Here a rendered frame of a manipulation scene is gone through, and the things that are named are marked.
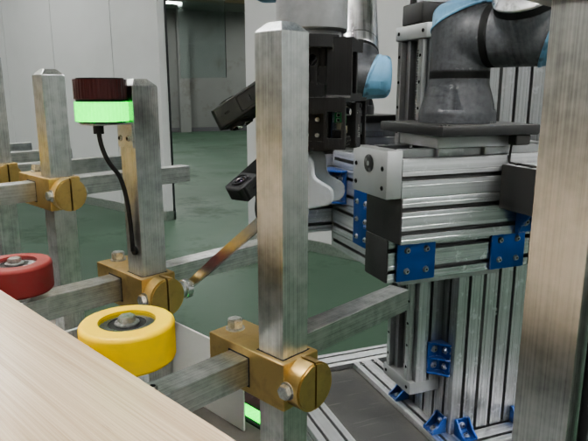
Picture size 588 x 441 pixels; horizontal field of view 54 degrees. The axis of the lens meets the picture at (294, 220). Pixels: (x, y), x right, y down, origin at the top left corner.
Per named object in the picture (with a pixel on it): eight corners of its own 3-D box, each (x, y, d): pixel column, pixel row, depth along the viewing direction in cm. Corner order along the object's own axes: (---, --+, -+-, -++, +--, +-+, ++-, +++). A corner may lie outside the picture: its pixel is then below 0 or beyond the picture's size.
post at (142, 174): (161, 424, 82) (141, 79, 71) (175, 434, 79) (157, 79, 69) (139, 435, 79) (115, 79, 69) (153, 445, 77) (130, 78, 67)
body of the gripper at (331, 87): (343, 157, 57) (345, 31, 55) (266, 153, 61) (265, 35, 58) (366, 150, 64) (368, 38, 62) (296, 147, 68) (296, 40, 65)
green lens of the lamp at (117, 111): (113, 119, 71) (112, 101, 70) (139, 121, 67) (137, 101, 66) (66, 121, 67) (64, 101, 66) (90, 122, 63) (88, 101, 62)
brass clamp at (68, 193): (54, 198, 99) (52, 168, 97) (92, 208, 89) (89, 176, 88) (17, 202, 94) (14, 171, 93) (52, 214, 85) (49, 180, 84)
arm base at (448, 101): (463, 120, 125) (466, 73, 123) (513, 122, 111) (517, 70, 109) (403, 121, 119) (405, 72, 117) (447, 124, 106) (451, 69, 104)
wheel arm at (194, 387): (388, 310, 81) (389, 281, 81) (409, 316, 79) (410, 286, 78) (104, 438, 51) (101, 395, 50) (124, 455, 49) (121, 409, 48)
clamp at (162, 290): (131, 287, 83) (129, 254, 82) (185, 311, 74) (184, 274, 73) (94, 297, 79) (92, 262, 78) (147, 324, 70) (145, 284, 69)
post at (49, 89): (79, 358, 99) (53, 69, 88) (88, 364, 96) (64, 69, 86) (59, 364, 96) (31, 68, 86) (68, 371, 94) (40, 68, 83)
